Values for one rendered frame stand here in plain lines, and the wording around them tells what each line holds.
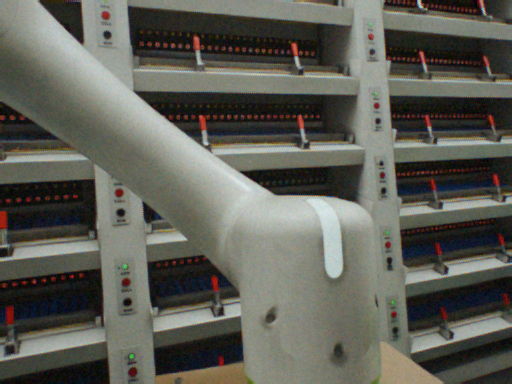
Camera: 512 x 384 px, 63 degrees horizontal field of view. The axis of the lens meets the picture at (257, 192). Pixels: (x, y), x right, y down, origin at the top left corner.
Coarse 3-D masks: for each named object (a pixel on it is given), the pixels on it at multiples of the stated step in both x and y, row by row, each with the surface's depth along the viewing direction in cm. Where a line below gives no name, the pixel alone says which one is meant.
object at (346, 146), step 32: (192, 128) 115; (256, 128) 121; (288, 128) 124; (320, 128) 127; (352, 128) 120; (224, 160) 101; (256, 160) 104; (288, 160) 107; (320, 160) 111; (352, 160) 115
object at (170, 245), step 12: (276, 192) 123; (336, 192) 130; (348, 192) 124; (360, 204) 119; (372, 204) 113; (144, 216) 100; (144, 228) 92; (156, 240) 95; (168, 240) 95; (180, 240) 96; (156, 252) 94; (168, 252) 95; (180, 252) 97; (192, 252) 98
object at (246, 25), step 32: (224, 32) 123; (256, 32) 126; (288, 32) 130; (384, 32) 144; (320, 64) 134; (160, 96) 115; (192, 96) 118; (224, 96) 122; (256, 96) 125; (288, 96) 129; (320, 96) 134; (416, 96) 148; (448, 96) 153; (224, 128) 121; (288, 192) 128; (96, 288) 107
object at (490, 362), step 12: (480, 348) 142; (492, 348) 141; (504, 348) 140; (432, 360) 135; (444, 360) 135; (456, 360) 134; (468, 360) 133; (480, 360) 133; (492, 360) 135; (504, 360) 137; (432, 372) 127; (444, 372) 127; (456, 372) 129; (468, 372) 131; (480, 372) 133; (492, 372) 134
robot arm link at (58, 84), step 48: (0, 48) 41; (48, 48) 45; (0, 96) 46; (48, 96) 45; (96, 96) 46; (96, 144) 47; (144, 144) 48; (192, 144) 51; (144, 192) 49; (192, 192) 49; (240, 192) 50; (192, 240) 52
